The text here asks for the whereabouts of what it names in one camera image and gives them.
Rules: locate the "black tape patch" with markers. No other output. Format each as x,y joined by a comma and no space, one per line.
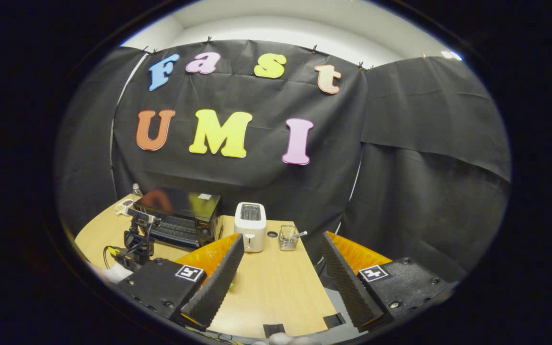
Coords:
333,320
274,330

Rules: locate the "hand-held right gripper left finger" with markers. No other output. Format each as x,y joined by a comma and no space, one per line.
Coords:
213,287

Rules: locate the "small ceiling light panel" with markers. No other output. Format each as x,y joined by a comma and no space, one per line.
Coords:
452,55

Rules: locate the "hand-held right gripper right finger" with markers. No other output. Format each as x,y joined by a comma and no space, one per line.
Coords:
348,282

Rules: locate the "black electric oven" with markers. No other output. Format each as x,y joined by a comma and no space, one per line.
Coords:
185,206

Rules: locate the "white divided plate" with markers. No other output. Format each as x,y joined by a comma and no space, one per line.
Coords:
125,207

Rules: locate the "white toaster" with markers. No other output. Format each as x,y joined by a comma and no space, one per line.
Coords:
250,227

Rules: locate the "clear plastic water bottle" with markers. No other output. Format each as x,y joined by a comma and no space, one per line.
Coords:
137,190

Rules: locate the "metal spoon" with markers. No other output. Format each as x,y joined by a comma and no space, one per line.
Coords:
301,234

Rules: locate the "black backdrop cloth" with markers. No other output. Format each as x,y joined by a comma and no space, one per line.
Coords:
400,167

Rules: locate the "mesh utensil cup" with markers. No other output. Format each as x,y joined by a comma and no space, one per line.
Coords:
286,239

